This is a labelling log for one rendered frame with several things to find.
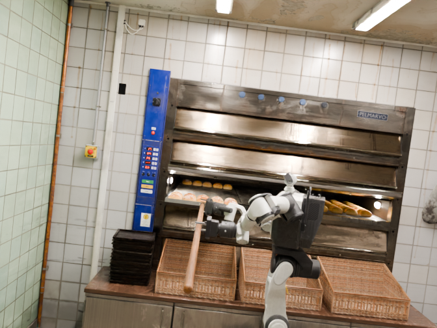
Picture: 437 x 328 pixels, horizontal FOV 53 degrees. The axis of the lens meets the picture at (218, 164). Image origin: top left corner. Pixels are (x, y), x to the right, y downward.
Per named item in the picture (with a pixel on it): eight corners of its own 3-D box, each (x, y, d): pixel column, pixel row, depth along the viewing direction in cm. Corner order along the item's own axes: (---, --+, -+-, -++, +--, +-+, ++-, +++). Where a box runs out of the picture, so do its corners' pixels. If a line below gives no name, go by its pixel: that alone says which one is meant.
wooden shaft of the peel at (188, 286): (192, 295, 135) (192, 286, 134) (182, 294, 134) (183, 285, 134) (204, 207, 305) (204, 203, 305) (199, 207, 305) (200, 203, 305)
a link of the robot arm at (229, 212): (225, 205, 303) (240, 208, 297) (221, 220, 301) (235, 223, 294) (218, 200, 294) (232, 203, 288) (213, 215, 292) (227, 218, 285)
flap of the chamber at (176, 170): (167, 169, 326) (169, 173, 346) (401, 198, 331) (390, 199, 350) (168, 166, 327) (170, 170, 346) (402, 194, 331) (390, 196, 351)
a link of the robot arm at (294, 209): (281, 221, 226) (292, 220, 238) (295, 212, 223) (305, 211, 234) (270, 202, 230) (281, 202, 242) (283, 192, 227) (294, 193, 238)
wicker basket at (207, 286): (161, 271, 344) (165, 237, 342) (231, 280, 345) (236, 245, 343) (153, 293, 295) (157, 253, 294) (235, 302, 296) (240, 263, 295)
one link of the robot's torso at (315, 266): (314, 275, 265) (318, 247, 264) (319, 282, 252) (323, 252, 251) (268, 270, 265) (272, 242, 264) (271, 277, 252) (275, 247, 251)
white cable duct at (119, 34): (88, 297, 346) (119, 5, 334) (94, 298, 346) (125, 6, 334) (87, 298, 344) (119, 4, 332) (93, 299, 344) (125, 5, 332)
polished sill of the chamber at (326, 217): (166, 200, 348) (166, 194, 348) (386, 226, 353) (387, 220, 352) (165, 200, 343) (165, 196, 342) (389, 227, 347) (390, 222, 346)
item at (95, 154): (86, 157, 340) (87, 144, 339) (99, 158, 340) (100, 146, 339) (83, 157, 332) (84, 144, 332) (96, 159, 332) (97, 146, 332)
